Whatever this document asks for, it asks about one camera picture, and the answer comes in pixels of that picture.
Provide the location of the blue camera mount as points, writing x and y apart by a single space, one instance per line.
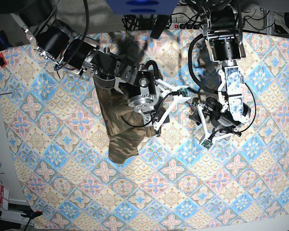
163 7

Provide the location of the camouflage T-shirt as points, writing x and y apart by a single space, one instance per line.
121 122

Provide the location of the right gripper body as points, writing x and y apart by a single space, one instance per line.
147 101

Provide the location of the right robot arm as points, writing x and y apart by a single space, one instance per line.
57 42

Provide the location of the white power strip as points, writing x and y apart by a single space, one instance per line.
185 26

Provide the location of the black clamp lower left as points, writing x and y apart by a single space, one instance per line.
31 214

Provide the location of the patterned tile tablecloth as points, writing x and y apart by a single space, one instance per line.
59 148

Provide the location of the blue handled clamp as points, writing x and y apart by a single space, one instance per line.
4 42

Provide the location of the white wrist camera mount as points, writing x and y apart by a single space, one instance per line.
179 95
223 134

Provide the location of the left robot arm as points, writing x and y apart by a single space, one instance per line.
222 27

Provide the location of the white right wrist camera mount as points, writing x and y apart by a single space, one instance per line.
179 95

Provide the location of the red white paper tag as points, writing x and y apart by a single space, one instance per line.
0 195

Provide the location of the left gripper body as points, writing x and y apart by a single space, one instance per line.
221 120

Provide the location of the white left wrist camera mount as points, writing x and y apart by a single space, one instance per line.
223 134

